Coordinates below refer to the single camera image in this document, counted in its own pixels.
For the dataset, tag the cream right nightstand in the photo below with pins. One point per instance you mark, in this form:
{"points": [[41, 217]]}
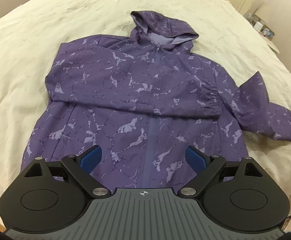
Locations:
{"points": [[264, 12]]}

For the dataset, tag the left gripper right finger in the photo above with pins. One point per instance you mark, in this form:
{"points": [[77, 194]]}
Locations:
{"points": [[207, 169]]}

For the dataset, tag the purple marble-print hooded jacket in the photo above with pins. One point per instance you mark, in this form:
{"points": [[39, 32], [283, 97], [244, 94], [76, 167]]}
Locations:
{"points": [[143, 99]]}

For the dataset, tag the cream white bedspread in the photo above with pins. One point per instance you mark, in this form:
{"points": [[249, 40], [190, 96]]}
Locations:
{"points": [[31, 34]]}

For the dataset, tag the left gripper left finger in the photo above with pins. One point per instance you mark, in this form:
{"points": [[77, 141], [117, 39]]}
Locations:
{"points": [[79, 168]]}

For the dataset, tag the items on right nightstand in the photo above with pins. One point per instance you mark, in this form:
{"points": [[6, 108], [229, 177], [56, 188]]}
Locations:
{"points": [[260, 26]]}

